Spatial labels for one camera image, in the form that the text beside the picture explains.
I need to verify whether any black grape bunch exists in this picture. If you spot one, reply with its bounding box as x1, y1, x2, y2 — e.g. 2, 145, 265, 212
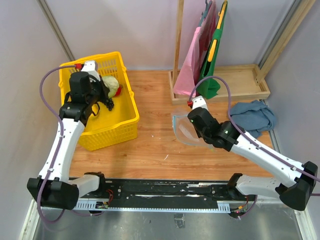
102, 98, 115, 111

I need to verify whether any green hanging bag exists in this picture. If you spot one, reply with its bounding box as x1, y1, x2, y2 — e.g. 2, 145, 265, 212
196, 0, 228, 99

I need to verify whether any clear zip top bag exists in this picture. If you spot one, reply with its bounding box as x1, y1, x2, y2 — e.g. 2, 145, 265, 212
171, 107, 210, 148

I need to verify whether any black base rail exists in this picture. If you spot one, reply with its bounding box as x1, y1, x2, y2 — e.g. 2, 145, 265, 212
75, 178, 255, 214

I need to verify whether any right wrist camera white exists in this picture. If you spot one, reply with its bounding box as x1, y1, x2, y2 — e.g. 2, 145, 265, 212
191, 95, 209, 111

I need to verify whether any yellow plastic basket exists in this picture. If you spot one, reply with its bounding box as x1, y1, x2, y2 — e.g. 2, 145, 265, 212
62, 51, 140, 151

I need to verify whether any dark red hanging bag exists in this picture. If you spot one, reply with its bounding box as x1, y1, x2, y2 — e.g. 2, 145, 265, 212
199, 0, 216, 60

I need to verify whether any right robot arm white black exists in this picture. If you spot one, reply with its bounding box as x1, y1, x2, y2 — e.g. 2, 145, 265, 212
187, 107, 318, 211

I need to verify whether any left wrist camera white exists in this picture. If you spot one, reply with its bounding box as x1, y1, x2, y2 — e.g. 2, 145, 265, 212
81, 60, 101, 81

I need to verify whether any pink hanging bag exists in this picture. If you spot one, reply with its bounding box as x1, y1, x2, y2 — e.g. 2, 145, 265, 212
173, 27, 201, 95

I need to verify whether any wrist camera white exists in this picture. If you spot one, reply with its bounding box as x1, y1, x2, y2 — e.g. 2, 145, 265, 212
81, 60, 101, 81
191, 95, 209, 111

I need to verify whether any purple cable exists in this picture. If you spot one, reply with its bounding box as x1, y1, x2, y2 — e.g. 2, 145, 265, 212
36, 63, 106, 225
188, 75, 320, 221

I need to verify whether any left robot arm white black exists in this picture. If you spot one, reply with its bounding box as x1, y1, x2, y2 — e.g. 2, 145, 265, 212
27, 70, 108, 210

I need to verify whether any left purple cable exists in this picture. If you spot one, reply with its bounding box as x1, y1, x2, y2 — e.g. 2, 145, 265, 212
36, 63, 106, 225

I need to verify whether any green cabbage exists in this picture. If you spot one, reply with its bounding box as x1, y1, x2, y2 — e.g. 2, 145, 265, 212
102, 75, 120, 98

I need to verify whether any blue crumpled cloth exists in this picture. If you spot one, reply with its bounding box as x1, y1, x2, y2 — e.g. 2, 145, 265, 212
230, 100, 277, 139

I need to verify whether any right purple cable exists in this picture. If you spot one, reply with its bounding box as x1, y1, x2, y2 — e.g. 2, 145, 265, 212
188, 75, 320, 221

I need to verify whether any wooden rack tray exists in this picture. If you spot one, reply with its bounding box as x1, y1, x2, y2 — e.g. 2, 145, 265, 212
168, 0, 316, 105

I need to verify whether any red pomegranate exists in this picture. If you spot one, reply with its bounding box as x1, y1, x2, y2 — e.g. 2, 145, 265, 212
114, 84, 123, 97

